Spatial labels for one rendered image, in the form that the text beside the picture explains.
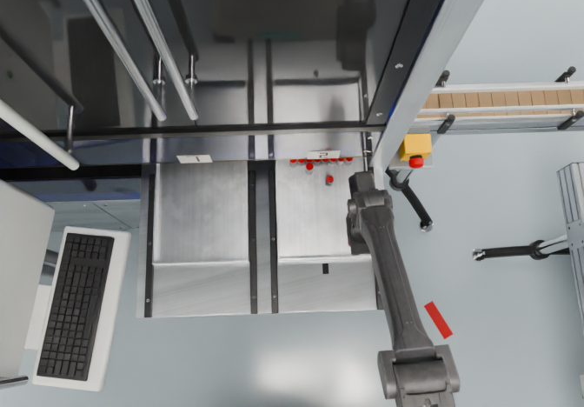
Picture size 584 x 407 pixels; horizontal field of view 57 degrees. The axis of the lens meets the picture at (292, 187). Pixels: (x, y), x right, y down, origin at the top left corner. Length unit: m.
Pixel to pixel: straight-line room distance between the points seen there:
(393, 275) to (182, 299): 0.74
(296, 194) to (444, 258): 1.10
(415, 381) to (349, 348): 1.55
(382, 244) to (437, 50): 0.35
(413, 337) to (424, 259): 1.60
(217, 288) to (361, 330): 1.02
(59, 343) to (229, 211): 0.59
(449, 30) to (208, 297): 0.95
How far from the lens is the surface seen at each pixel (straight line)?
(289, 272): 1.50
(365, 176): 1.16
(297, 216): 1.53
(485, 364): 2.51
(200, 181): 1.57
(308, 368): 2.38
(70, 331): 1.66
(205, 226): 1.54
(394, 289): 0.93
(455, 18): 0.89
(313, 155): 1.42
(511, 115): 1.69
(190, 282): 1.53
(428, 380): 0.85
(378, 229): 1.01
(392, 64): 1.00
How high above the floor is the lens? 2.37
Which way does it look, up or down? 75 degrees down
